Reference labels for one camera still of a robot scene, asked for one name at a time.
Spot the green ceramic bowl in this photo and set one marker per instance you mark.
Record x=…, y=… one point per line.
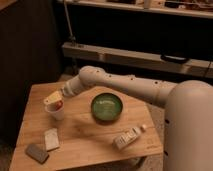
x=106, y=107

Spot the white sponge block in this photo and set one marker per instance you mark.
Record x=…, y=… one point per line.
x=51, y=139

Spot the metal vertical rod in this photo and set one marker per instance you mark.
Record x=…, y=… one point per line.
x=71, y=37

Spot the small carton with cap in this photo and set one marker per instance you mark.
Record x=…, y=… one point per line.
x=129, y=136

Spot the wooden table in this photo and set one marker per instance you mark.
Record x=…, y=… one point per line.
x=83, y=141

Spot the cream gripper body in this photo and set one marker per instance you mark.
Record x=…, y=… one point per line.
x=53, y=98

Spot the black handle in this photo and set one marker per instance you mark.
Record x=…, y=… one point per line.
x=177, y=60

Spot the long metal shelf beam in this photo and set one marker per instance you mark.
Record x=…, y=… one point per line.
x=138, y=59

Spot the upper wooden shelf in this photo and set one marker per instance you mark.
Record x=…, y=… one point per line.
x=140, y=8

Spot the red pepper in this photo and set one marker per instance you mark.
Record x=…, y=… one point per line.
x=59, y=105

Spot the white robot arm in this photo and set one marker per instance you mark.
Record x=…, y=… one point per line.
x=188, y=106

